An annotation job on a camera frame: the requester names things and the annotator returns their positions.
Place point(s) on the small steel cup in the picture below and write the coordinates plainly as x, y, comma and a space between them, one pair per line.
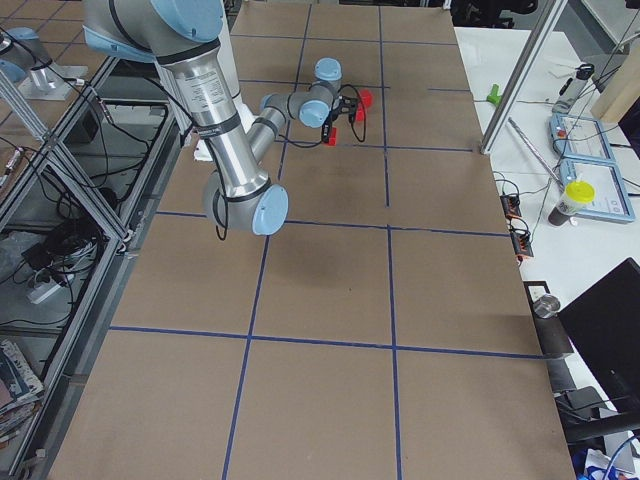
546, 306

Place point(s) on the upper teach pendant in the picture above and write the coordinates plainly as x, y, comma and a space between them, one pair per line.
579, 137

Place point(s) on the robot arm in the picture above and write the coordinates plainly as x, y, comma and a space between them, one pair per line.
189, 39
26, 62

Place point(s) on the red block moved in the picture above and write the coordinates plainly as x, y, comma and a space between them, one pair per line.
329, 136

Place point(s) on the teach pendant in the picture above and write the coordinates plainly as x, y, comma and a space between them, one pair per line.
612, 202
579, 137

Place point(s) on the aluminium frame post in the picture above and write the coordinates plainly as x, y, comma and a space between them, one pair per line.
532, 49

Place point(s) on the black laptop monitor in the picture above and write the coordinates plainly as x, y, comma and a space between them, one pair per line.
603, 325

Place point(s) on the red block inner of pair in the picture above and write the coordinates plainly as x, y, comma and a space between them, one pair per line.
357, 114

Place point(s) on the red block of pair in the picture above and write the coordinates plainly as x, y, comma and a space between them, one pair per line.
357, 114
366, 98

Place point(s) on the orange connector board far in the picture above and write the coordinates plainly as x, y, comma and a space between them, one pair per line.
511, 206

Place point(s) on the cup with yellow lid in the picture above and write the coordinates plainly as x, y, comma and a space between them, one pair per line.
575, 197

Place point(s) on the green handled reacher tool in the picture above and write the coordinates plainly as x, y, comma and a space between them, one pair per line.
494, 97

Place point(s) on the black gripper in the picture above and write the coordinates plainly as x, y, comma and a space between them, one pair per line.
348, 106

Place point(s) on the red block outer of pair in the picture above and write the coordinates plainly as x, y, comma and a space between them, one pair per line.
366, 98

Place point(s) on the stack of books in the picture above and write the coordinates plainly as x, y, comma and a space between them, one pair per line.
21, 390

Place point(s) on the lower teach pendant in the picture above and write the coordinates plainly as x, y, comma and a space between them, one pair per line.
612, 202

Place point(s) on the white power strip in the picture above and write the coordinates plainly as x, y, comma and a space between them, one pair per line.
43, 291

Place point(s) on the orange connector board near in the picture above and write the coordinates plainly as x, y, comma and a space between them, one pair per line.
521, 242

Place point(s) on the orange connector board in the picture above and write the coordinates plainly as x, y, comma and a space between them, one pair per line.
511, 206
521, 242

